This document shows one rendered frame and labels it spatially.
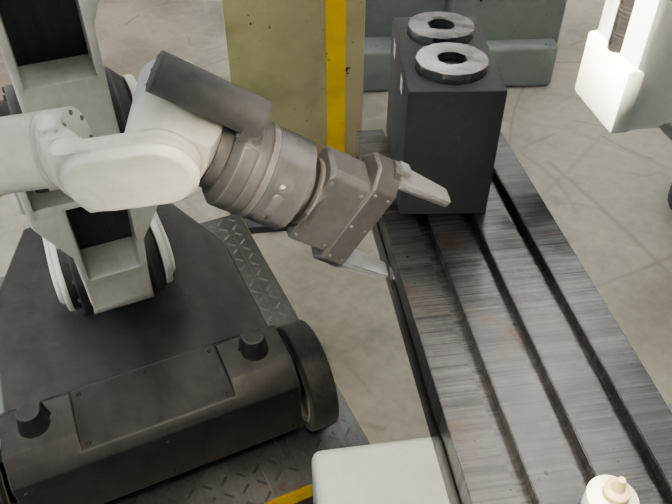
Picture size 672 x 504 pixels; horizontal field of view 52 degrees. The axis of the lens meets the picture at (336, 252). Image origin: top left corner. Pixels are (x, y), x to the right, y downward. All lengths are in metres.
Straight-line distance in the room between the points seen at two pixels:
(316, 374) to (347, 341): 0.82
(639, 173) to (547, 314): 2.04
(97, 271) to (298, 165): 0.62
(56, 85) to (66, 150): 0.32
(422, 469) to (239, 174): 0.39
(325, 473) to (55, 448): 0.50
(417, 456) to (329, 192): 0.33
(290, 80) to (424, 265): 1.43
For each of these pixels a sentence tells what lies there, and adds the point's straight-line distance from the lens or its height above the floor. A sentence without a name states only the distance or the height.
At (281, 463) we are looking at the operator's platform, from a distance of 1.29.
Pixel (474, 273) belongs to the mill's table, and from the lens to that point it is 0.87.
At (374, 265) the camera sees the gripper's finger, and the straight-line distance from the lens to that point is 0.70.
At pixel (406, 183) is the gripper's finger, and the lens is 0.63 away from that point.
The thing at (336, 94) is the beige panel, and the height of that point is 0.41.
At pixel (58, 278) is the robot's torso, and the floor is 0.72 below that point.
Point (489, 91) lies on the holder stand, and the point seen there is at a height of 1.10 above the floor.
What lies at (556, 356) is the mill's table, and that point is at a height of 0.91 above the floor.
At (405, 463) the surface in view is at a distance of 0.78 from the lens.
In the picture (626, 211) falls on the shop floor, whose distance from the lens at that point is 2.63.
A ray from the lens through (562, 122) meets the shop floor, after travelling 3.07.
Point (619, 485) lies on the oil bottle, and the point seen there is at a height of 1.02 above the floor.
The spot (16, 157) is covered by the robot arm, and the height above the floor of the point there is 1.19.
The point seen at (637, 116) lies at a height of 1.35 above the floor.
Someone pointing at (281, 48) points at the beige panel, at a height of 0.58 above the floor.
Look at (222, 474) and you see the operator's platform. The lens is 1.29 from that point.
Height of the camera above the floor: 1.50
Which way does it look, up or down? 42 degrees down
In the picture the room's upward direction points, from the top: straight up
